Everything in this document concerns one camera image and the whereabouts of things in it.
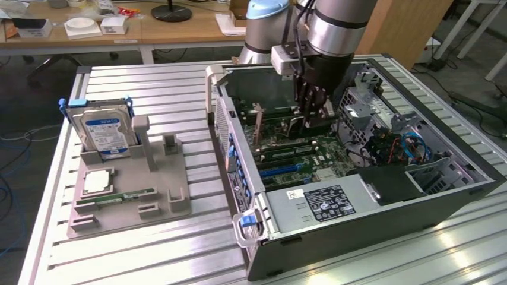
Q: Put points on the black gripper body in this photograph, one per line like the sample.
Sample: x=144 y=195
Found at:
x=328 y=71

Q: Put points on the graphics card with metal bracket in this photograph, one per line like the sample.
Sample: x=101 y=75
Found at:
x=259 y=124

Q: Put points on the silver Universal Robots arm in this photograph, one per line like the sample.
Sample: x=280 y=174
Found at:
x=336 y=29

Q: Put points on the blue expansion slot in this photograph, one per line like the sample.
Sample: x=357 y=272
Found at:
x=279 y=170

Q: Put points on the metal disk bay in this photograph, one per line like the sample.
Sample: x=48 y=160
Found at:
x=360 y=118

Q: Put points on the green motherboard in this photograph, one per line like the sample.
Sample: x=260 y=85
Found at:
x=328 y=148

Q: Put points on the RAM stick with white label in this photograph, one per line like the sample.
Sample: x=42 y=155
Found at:
x=288 y=152

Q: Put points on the wooden cabinet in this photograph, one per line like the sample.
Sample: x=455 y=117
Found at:
x=396 y=26

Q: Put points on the silver chipset heatsink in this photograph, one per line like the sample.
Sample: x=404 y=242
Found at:
x=327 y=174

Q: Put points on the stack of white papers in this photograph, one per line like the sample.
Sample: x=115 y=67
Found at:
x=229 y=25

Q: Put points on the brown cardboard box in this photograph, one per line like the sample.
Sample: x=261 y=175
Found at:
x=239 y=9

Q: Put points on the grey power supply unit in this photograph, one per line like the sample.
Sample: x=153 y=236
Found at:
x=292 y=213

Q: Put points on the wooden desk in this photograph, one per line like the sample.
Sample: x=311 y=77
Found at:
x=177 y=32

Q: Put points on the black stand base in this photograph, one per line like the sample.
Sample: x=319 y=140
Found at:
x=483 y=102

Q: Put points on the open black PC case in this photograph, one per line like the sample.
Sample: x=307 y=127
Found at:
x=356 y=225

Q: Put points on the black round lamp base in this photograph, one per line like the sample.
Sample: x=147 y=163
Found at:
x=172 y=13

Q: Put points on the hard disk with blue rails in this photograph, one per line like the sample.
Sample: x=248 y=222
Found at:
x=103 y=133

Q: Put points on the red packet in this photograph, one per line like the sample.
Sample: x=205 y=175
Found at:
x=128 y=12

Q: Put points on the small white cardboard box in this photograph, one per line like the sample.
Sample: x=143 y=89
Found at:
x=113 y=26

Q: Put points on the green RAM stick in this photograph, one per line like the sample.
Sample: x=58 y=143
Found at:
x=119 y=197

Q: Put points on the silver CPU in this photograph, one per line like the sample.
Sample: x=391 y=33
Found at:
x=97 y=181

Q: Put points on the grey parts rack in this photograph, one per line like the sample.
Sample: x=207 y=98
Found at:
x=127 y=216

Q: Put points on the white round part on box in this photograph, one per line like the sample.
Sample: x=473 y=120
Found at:
x=81 y=28

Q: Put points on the black chair base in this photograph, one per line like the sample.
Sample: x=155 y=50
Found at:
x=50 y=62

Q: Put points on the white box with black device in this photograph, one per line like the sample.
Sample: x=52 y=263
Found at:
x=33 y=28

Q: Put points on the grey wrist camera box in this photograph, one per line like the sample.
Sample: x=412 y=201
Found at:
x=283 y=60

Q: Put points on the white table frame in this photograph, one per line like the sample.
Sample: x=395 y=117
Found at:
x=480 y=29

